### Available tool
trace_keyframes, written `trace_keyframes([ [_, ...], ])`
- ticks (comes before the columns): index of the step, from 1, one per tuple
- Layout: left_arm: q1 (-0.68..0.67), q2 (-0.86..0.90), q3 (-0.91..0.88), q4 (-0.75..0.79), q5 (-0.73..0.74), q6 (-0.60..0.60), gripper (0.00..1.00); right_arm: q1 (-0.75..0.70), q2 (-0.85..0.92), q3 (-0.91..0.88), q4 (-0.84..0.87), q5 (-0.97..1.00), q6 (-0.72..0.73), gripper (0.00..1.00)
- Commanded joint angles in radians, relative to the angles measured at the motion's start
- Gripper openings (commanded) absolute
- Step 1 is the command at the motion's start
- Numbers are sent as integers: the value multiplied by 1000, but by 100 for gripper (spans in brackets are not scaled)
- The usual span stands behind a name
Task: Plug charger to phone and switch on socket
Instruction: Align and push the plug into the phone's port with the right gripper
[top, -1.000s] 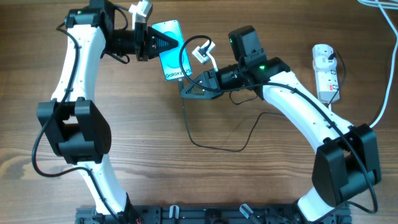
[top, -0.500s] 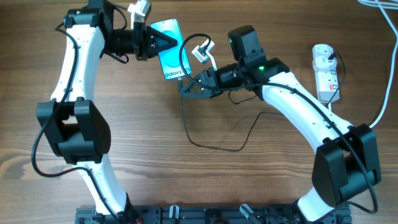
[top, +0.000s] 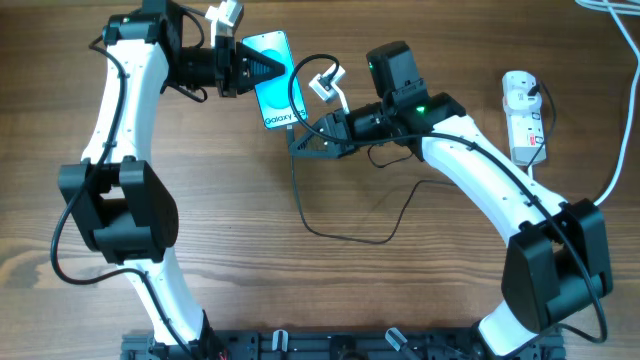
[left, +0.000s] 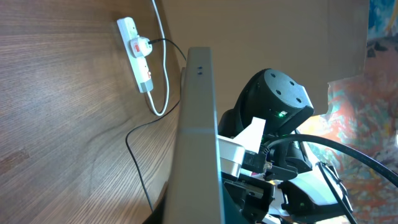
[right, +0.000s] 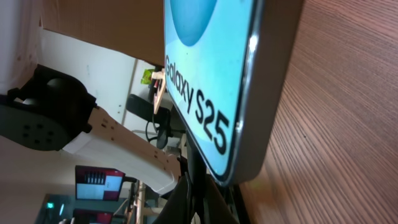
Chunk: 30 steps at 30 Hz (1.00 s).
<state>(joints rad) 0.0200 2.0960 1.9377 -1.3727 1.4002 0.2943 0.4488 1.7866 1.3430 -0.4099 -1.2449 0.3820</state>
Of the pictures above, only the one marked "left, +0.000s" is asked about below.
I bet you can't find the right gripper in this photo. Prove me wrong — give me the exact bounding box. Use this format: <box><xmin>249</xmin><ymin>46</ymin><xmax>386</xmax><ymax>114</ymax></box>
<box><xmin>218</xmin><ymin>117</ymin><xmax>353</xmax><ymax>223</ymax></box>

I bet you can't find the white plug charger adapter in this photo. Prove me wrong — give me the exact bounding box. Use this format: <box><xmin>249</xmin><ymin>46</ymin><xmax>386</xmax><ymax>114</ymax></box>
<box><xmin>129</xmin><ymin>37</ymin><xmax>152</xmax><ymax>58</ymax></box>

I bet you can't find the white power strip cord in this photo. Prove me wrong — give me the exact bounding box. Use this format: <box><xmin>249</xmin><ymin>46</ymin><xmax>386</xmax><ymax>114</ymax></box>
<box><xmin>144</xmin><ymin>0</ymin><xmax>170</xmax><ymax>117</ymax></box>

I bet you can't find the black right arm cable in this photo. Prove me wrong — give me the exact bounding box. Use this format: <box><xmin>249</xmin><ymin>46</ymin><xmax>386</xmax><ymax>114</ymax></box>
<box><xmin>262</xmin><ymin>133</ymin><xmax>398</xmax><ymax>224</ymax></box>

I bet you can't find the black USB charging cable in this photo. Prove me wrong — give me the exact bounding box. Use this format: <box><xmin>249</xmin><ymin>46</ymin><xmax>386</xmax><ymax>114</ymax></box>
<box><xmin>125</xmin><ymin>37</ymin><xmax>187</xmax><ymax>213</ymax></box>

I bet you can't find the white power strip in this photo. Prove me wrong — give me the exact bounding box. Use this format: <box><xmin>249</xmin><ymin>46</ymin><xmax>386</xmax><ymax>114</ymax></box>
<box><xmin>117</xmin><ymin>17</ymin><xmax>153</xmax><ymax>93</ymax></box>

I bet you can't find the smartphone with blue screen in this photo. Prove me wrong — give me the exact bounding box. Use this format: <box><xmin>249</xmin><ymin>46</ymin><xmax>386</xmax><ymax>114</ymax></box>
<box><xmin>163</xmin><ymin>47</ymin><xmax>224</xmax><ymax>223</ymax></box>

